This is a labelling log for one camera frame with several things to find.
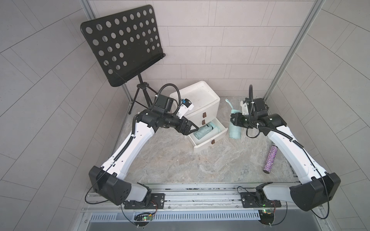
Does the left circuit board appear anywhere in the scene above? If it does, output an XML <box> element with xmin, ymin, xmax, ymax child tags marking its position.
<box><xmin>134</xmin><ymin>212</ymin><xmax>154</xmax><ymax>227</ymax></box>

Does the white three-drawer cabinet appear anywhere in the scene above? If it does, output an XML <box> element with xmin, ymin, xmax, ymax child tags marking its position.
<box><xmin>180</xmin><ymin>81</ymin><xmax>228</xmax><ymax>153</ymax></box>

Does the right circuit board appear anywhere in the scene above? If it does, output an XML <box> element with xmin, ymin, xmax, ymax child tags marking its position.
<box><xmin>258</xmin><ymin>210</ymin><xmax>275</xmax><ymax>226</ymax></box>

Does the purple glitter bottle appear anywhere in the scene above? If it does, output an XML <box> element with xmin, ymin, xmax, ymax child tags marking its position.
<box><xmin>263</xmin><ymin>144</ymin><xmax>278</xmax><ymax>174</ymax></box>

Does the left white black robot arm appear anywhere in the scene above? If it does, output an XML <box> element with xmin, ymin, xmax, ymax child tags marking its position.
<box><xmin>89</xmin><ymin>109</ymin><xmax>199</xmax><ymax>208</ymax></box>

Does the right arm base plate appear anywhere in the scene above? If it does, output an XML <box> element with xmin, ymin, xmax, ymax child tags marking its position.
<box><xmin>240</xmin><ymin>192</ymin><xmax>281</xmax><ymax>208</ymax></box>

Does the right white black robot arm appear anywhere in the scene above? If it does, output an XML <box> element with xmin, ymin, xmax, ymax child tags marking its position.
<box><xmin>230</xmin><ymin>98</ymin><xmax>341</xmax><ymax>211</ymax></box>

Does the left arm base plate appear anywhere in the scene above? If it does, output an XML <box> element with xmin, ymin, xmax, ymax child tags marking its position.
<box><xmin>124</xmin><ymin>193</ymin><xmax>165</xmax><ymax>210</ymax></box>

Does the aluminium mounting rail frame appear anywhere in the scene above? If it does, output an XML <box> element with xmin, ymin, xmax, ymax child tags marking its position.
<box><xmin>71</xmin><ymin>183</ymin><xmax>334</xmax><ymax>231</ymax></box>

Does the circuit board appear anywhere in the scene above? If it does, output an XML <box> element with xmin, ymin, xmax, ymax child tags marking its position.
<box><xmin>258</xmin><ymin>210</ymin><xmax>275</xmax><ymax>226</ymax></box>
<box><xmin>134</xmin><ymin>212</ymin><xmax>154</xmax><ymax>227</ymax></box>

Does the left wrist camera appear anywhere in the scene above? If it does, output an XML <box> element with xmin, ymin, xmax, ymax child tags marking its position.
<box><xmin>176</xmin><ymin>99</ymin><xmax>194</xmax><ymax>119</ymax></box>

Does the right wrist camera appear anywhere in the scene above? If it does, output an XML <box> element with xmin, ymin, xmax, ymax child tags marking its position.
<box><xmin>240</xmin><ymin>101</ymin><xmax>249</xmax><ymax>115</ymax></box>

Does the green umbrella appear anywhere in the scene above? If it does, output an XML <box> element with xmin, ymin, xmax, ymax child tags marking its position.
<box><xmin>225</xmin><ymin>99</ymin><xmax>243</xmax><ymax>140</ymax></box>
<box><xmin>194</xmin><ymin>122</ymin><xmax>221</xmax><ymax>140</ymax></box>

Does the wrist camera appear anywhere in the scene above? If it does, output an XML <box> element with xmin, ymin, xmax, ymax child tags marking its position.
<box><xmin>240</xmin><ymin>101</ymin><xmax>249</xmax><ymax>115</ymax></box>
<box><xmin>176</xmin><ymin>99</ymin><xmax>194</xmax><ymax>119</ymax></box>

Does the black perforated music stand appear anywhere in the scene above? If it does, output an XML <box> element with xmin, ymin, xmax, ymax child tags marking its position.
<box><xmin>80</xmin><ymin>5</ymin><xmax>165</xmax><ymax>107</ymax></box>

